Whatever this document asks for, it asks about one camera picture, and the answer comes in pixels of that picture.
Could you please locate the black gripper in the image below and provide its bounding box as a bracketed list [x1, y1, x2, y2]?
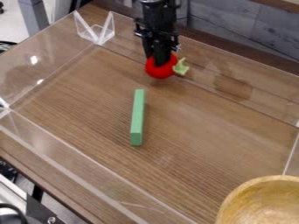
[134, 0, 181, 67]

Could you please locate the red plush fruit green leaf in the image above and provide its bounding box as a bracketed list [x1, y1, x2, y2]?
[144, 54, 189, 79]

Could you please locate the green rectangular block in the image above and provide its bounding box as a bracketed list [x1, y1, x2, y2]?
[129, 89, 145, 146]

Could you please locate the wooden bowl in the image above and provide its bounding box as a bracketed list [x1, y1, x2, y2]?
[214, 175, 299, 224]

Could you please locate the black metal clamp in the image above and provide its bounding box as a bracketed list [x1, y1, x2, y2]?
[25, 196, 66, 224]

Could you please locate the clear acrylic tray enclosure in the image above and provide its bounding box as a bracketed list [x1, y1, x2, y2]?
[0, 15, 299, 224]

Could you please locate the black cable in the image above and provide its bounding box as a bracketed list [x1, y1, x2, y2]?
[0, 203, 28, 224]

